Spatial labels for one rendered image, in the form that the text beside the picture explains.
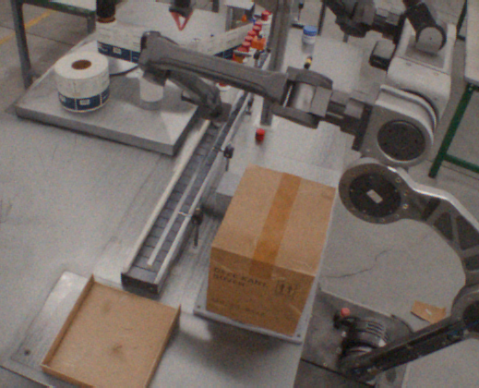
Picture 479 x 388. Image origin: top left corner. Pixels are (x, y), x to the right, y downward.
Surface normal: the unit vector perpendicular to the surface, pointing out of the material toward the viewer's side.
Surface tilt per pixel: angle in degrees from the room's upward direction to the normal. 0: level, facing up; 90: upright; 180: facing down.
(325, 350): 0
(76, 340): 0
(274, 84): 46
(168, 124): 0
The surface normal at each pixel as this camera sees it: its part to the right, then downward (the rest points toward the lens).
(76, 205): 0.11, -0.70
